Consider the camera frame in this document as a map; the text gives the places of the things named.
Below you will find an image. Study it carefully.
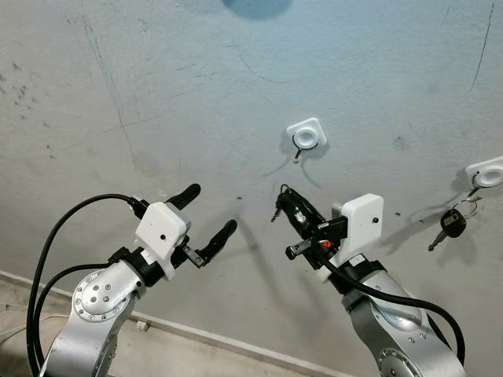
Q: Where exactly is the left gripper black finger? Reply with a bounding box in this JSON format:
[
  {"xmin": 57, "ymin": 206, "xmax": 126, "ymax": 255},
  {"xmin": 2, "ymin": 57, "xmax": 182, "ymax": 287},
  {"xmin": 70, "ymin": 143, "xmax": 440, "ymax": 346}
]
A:
[
  {"xmin": 198, "ymin": 219, "xmax": 238, "ymax": 264},
  {"xmin": 163, "ymin": 184, "xmax": 202, "ymax": 210}
]

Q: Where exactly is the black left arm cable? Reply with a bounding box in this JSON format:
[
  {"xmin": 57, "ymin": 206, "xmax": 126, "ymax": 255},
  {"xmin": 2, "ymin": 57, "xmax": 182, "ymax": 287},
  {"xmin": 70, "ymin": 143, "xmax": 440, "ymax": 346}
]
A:
[
  {"xmin": 26, "ymin": 194, "xmax": 150, "ymax": 376},
  {"xmin": 31, "ymin": 263, "xmax": 119, "ymax": 370}
]

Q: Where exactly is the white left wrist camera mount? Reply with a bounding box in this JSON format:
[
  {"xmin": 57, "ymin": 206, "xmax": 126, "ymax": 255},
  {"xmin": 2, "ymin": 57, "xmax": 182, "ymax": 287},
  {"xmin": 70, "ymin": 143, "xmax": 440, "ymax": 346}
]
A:
[{"xmin": 135, "ymin": 202, "xmax": 192, "ymax": 260}]

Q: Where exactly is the black key on ring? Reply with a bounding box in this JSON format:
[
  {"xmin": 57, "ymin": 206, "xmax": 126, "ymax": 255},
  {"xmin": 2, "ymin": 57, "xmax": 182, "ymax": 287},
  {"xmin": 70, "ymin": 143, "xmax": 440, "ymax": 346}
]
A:
[{"xmin": 428, "ymin": 196, "xmax": 482, "ymax": 252}]

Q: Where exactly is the white square wall hook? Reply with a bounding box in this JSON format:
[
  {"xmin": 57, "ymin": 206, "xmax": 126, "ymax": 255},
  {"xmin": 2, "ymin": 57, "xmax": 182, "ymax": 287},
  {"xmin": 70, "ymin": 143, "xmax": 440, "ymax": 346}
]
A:
[
  {"xmin": 285, "ymin": 118, "xmax": 329, "ymax": 162},
  {"xmin": 465, "ymin": 156, "xmax": 503, "ymax": 189}
]

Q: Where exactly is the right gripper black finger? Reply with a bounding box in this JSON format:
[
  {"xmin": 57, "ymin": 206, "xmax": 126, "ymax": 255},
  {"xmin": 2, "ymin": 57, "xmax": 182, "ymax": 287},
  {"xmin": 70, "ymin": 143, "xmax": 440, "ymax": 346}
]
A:
[
  {"xmin": 284, "ymin": 187, "xmax": 329, "ymax": 227},
  {"xmin": 279, "ymin": 192, "xmax": 321, "ymax": 235}
]

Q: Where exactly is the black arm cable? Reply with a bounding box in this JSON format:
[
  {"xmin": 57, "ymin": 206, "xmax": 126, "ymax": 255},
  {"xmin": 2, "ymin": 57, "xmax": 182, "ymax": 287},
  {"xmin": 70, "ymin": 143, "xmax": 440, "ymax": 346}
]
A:
[
  {"xmin": 318, "ymin": 251, "xmax": 467, "ymax": 368},
  {"xmin": 31, "ymin": 263, "xmax": 119, "ymax": 370},
  {"xmin": 26, "ymin": 194, "xmax": 150, "ymax": 376}
]

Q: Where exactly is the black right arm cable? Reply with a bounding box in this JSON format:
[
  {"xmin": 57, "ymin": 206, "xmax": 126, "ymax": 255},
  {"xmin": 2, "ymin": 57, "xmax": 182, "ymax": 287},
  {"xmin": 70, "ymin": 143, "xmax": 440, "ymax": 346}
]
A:
[{"xmin": 318, "ymin": 251, "xmax": 467, "ymax": 368}]

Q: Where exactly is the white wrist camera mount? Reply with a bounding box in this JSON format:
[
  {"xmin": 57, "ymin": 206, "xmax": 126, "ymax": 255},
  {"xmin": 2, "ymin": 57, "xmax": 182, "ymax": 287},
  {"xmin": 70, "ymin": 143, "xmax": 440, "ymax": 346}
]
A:
[
  {"xmin": 135, "ymin": 202, "xmax": 192, "ymax": 260},
  {"xmin": 318, "ymin": 194, "xmax": 385, "ymax": 284}
]

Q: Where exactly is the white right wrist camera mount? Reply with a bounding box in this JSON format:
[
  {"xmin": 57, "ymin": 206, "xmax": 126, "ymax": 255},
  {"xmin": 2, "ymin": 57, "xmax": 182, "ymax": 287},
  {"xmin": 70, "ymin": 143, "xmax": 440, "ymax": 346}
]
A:
[{"xmin": 318, "ymin": 194, "xmax": 385, "ymax": 284}]

